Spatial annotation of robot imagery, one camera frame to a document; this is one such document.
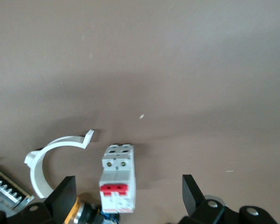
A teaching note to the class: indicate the black push button orange head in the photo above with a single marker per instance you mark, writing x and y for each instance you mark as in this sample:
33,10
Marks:
88,213

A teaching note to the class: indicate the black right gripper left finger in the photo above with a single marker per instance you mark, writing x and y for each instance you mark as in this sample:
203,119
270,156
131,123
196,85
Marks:
58,200

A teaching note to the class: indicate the metal mesh power supply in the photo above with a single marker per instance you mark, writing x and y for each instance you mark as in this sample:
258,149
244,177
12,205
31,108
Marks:
4,186

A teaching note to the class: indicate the white circuit breaker red switch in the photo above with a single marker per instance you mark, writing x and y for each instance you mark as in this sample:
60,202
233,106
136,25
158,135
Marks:
117,179

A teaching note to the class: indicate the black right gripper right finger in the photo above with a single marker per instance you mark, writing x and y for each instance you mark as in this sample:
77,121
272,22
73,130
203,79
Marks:
196,200

